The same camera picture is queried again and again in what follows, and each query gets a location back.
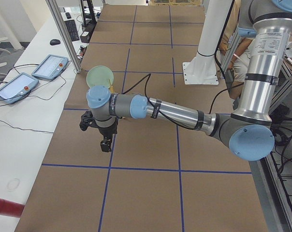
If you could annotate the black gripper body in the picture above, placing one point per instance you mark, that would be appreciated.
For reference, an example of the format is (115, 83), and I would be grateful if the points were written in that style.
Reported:
(108, 131)

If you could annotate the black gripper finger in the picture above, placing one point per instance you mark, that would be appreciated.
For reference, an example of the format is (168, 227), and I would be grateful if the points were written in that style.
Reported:
(106, 145)

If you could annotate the pale green plate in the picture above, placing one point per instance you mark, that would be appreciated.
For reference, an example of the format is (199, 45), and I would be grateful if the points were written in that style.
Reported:
(100, 76)

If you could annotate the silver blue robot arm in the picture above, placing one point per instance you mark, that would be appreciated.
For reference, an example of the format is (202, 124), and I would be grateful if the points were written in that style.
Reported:
(246, 131)

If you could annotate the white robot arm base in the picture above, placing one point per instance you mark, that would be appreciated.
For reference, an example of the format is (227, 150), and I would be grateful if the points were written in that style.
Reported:
(202, 69)

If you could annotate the wooden dish rack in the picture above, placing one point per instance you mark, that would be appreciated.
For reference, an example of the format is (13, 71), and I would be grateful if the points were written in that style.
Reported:
(111, 87)

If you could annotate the far blue teach pendant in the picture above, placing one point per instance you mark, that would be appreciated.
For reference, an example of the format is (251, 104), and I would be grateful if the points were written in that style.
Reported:
(51, 67)

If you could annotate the blue teach pendant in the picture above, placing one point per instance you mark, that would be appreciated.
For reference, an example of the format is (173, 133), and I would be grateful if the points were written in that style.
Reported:
(18, 88)
(51, 67)

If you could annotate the small black box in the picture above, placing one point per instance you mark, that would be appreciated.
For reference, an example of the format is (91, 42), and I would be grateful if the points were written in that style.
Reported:
(85, 37)

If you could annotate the near blue teach pendant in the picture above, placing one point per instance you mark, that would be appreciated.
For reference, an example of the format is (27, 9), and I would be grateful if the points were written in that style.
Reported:
(18, 88)

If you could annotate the black computer mouse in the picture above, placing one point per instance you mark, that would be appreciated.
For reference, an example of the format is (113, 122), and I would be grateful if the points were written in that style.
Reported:
(54, 42)

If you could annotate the black keyboard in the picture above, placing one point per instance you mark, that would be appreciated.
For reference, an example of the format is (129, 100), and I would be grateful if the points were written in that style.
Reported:
(72, 29)

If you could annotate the red cylinder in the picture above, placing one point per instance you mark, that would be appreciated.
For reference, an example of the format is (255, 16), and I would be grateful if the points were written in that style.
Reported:
(11, 209)

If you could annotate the seated person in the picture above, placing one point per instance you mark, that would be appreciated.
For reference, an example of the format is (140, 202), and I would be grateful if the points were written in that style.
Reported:
(241, 57)

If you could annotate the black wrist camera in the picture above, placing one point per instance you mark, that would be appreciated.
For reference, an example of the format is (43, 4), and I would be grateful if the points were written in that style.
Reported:
(87, 120)

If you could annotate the aluminium frame post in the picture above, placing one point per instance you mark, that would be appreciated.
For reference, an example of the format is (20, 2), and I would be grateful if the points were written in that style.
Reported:
(56, 14)

